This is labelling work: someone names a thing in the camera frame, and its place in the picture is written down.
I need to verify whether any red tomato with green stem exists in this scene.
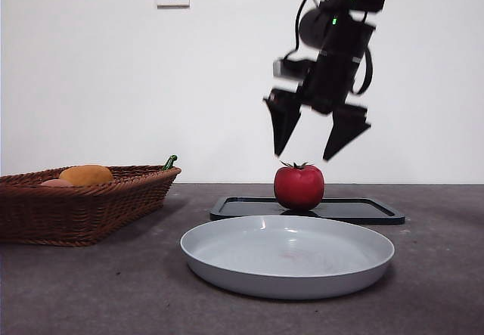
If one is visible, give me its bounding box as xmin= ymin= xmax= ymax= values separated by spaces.
xmin=274 ymin=160 xmax=326 ymax=212

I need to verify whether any dark rectangular tray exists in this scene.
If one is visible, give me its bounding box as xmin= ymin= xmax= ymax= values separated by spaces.
xmin=209 ymin=196 xmax=406 ymax=226

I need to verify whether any pale grey round plate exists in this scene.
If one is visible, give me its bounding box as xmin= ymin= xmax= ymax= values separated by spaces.
xmin=179 ymin=214 xmax=396 ymax=301

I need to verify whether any yellow-orange potato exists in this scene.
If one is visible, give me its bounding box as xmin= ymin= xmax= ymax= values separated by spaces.
xmin=59 ymin=164 xmax=114 ymax=188

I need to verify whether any brown wicker basket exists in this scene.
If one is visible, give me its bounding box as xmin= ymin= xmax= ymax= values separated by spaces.
xmin=0 ymin=165 xmax=182 ymax=248

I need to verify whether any pink round vegetable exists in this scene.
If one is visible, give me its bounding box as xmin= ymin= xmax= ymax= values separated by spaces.
xmin=40 ymin=178 xmax=75 ymax=189

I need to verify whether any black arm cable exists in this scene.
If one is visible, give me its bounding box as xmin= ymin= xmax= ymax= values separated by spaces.
xmin=351 ymin=45 xmax=374 ymax=96
xmin=283 ymin=0 xmax=325 ymax=62

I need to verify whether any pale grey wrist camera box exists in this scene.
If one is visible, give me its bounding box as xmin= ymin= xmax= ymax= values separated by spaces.
xmin=272 ymin=57 xmax=315 ymax=83

